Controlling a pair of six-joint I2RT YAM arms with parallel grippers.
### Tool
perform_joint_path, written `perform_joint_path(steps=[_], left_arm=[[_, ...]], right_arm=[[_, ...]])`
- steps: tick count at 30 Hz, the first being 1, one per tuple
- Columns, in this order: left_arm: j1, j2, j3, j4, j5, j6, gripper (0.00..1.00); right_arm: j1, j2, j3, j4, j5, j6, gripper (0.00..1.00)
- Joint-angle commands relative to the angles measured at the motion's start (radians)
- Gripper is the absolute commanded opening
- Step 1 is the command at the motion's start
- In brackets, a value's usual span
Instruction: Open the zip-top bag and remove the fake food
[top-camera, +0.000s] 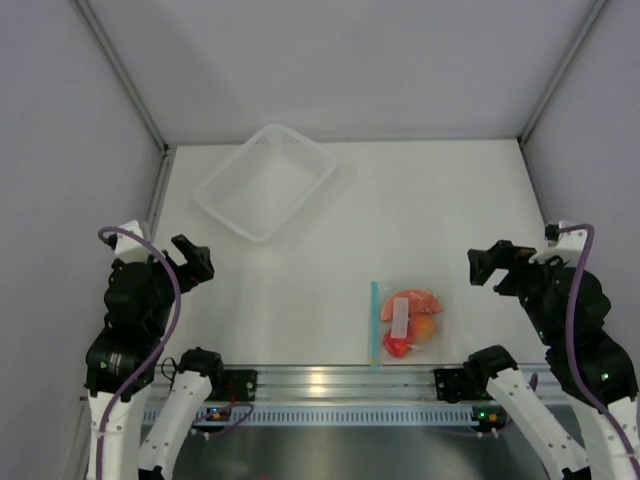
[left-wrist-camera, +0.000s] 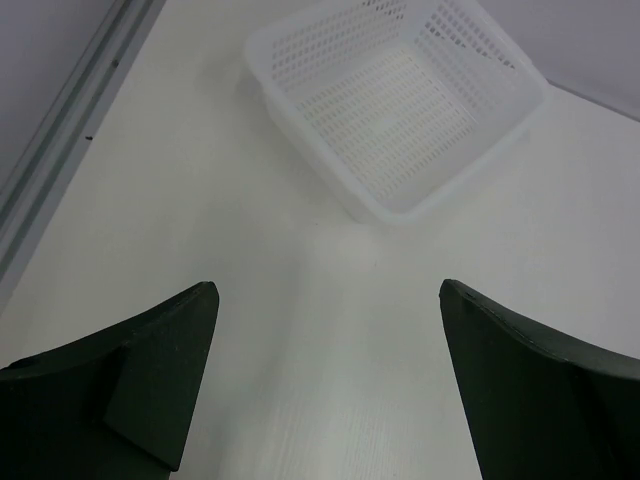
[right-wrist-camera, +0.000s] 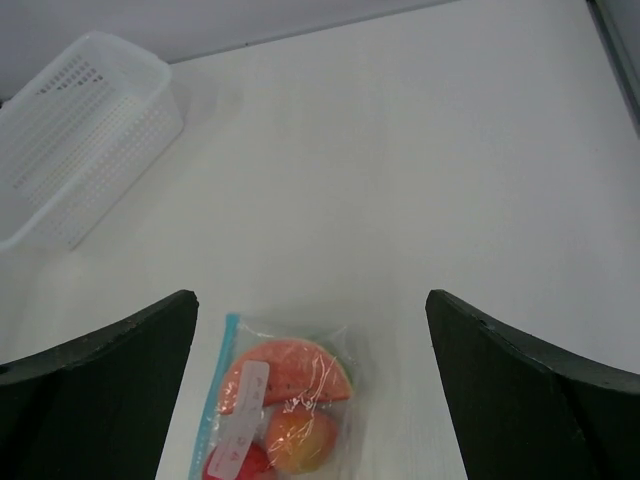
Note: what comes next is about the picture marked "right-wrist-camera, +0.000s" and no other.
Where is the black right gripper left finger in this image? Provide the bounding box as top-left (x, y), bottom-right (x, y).
top-left (1, 290), bottom-right (198, 479)

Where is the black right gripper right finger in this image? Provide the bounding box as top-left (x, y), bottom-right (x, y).
top-left (425, 290), bottom-right (639, 479)

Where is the clear zip top bag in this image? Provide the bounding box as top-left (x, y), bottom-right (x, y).
top-left (189, 313), bottom-right (367, 479)

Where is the fake watermelon slice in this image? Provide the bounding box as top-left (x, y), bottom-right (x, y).
top-left (217, 338), bottom-right (354, 415)

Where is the fake red tomato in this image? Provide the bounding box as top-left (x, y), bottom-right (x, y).
top-left (201, 441), bottom-right (274, 480)

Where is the fake orange peach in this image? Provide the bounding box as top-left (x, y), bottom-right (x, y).
top-left (264, 407), bottom-right (338, 475)

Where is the white perforated plastic basket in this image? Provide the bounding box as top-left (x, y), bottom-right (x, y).
top-left (1, 32), bottom-right (184, 251)

